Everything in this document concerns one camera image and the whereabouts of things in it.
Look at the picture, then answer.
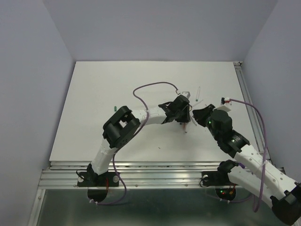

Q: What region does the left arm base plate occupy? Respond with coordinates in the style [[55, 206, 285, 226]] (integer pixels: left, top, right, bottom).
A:
[[76, 171, 119, 203]]

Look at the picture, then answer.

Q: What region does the front aluminium rail frame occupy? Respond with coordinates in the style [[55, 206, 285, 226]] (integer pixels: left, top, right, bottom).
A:
[[38, 161, 220, 189]]

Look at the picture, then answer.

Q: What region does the right side aluminium rail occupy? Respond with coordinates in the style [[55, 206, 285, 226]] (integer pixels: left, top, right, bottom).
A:
[[233, 62, 264, 153]]

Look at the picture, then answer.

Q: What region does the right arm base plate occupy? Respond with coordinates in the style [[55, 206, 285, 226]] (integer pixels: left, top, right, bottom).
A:
[[199, 160, 244, 203]]

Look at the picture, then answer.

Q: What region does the grey cap marker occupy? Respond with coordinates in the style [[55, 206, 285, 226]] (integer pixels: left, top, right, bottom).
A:
[[190, 116, 197, 126]]

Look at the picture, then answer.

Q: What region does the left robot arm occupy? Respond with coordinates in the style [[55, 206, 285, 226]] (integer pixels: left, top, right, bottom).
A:
[[87, 92, 190, 186]]

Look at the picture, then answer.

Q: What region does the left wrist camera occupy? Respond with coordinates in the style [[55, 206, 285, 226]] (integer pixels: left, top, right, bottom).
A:
[[181, 91, 190, 99]]

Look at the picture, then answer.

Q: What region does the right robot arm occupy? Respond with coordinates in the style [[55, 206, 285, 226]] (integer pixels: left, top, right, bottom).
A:
[[192, 105, 301, 226]]

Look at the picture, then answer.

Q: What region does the dark green marker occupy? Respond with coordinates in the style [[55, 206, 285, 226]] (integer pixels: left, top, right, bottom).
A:
[[195, 86, 201, 102]]

